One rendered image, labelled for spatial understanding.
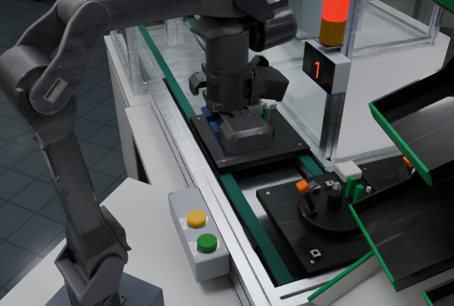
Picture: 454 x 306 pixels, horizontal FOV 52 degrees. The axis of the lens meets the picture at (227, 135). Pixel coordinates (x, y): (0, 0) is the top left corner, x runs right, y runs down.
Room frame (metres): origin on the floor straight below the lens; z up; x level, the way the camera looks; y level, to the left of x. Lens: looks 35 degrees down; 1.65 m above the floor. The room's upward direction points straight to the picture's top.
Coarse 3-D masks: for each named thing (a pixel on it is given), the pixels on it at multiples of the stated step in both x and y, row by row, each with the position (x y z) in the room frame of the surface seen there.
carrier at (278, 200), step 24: (336, 168) 0.83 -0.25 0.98; (264, 192) 0.77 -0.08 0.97; (288, 192) 0.77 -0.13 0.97; (312, 192) 0.74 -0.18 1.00; (336, 192) 0.69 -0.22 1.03; (360, 192) 0.70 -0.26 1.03; (288, 216) 0.69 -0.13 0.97; (312, 216) 0.67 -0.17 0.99; (336, 216) 0.67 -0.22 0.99; (288, 240) 0.63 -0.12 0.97; (312, 240) 0.63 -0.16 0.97; (336, 240) 0.63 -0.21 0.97; (360, 240) 0.63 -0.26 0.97; (312, 264) 0.57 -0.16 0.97; (336, 264) 0.57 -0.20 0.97
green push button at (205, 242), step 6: (204, 234) 0.64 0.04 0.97; (210, 234) 0.64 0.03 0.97; (198, 240) 0.62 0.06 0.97; (204, 240) 0.62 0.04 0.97; (210, 240) 0.62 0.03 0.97; (216, 240) 0.63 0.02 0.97; (198, 246) 0.61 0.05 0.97; (204, 246) 0.61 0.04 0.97; (210, 246) 0.61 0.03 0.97; (216, 246) 0.62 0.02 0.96
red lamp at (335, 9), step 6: (324, 0) 0.90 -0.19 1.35; (330, 0) 0.89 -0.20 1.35; (336, 0) 0.88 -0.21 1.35; (342, 0) 0.88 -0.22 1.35; (348, 0) 0.89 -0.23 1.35; (324, 6) 0.90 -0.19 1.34; (330, 6) 0.88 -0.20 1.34; (336, 6) 0.88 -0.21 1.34; (342, 6) 0.88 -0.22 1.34; (348, 6) 0.89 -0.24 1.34; (324, 12) 0.89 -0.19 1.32; (330, 12) 0.88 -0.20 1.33; (336, 12) 0.88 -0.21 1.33; (342, 12) 0.88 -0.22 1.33; (324, 18) 0.89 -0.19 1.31; (330, 18) 0.88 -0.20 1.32; (336, 18) 0.88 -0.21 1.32; (342, 18) 0.88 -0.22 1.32
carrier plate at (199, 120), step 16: (272, 112) 1.10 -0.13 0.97; (208, 128) 1.02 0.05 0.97; (288, 128) 1.02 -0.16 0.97; (208, 144) 0.95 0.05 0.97; (272, 144) 0.95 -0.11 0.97; (288, 144) 0.95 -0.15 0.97; (304, 144) 0.95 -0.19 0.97; (224, 160) 0.88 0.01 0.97; (240, 160) 0.88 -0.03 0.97; (256, 160) 0.88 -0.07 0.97; (272, 160) 0.90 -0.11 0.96
